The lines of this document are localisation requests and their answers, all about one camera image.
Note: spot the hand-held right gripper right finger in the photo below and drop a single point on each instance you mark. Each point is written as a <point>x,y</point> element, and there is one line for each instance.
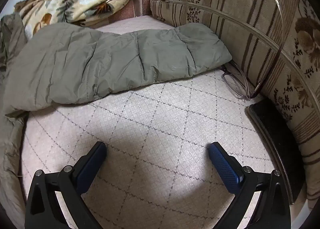
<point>223,169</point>

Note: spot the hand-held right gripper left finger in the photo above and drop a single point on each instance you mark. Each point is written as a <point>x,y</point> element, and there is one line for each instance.
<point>91,166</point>

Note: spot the olive puffer jacket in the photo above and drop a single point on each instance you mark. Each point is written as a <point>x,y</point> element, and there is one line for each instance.
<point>100,64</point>

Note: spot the black phone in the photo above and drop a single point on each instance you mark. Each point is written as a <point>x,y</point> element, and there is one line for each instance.
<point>275,139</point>

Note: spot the clear frame eyeglasses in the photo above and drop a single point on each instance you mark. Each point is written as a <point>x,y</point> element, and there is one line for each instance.
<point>235,81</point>

